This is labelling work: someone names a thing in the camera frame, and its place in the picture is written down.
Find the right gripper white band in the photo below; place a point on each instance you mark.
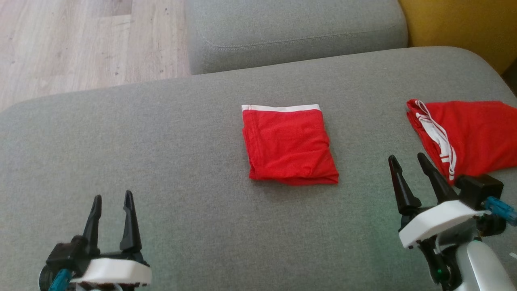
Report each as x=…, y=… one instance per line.
x=438, y=220

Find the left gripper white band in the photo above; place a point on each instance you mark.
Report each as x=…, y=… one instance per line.
x=113, y=270

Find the red jersey with black lettering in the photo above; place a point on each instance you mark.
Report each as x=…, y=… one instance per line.
x=476, y=133

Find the red shorts with white stripe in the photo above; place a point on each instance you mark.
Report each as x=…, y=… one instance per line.
x=286, y=145

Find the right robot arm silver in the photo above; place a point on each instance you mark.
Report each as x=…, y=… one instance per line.
x=480, y=262

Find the grey sofa seat cushion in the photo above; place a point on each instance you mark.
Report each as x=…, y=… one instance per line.
x=161, y=161

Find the yellow cushion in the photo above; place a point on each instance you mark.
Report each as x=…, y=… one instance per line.
x=460, y=28

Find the grey sofa back cushion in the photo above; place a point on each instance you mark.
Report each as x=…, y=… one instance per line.
x=291, y=32

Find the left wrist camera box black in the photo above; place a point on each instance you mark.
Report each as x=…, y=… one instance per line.
x=66, y=254

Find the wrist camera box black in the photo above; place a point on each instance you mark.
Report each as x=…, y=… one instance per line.
x=66, y=254
x=478, y=190

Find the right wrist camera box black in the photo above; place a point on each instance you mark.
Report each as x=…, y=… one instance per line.
x=478, y=190

